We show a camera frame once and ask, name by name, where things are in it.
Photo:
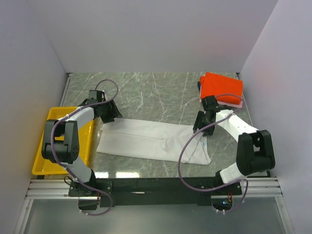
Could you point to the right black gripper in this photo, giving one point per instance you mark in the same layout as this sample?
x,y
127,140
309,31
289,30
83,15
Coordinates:
x,y
198,124

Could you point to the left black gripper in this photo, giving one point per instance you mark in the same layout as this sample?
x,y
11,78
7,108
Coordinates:
x,y
113,113

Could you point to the white t shirt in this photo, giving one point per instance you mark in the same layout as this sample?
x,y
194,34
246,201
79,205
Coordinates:
x,y
144,139

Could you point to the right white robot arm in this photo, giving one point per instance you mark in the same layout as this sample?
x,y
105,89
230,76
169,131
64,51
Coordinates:
x,y
254,147

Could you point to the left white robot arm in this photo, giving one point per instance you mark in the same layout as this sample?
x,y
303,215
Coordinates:
x,y
60,142

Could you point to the folded orange t shirt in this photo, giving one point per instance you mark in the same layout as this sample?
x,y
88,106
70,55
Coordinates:
x,y
224,88

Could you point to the folded pink t shirt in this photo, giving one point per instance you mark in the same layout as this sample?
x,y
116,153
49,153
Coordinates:
x,y
234,104

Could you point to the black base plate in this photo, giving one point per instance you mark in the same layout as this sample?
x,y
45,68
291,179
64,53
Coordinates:
x,y
151,191

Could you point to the aluminium frame rail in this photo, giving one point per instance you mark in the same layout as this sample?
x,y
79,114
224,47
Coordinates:
x,y
57,189

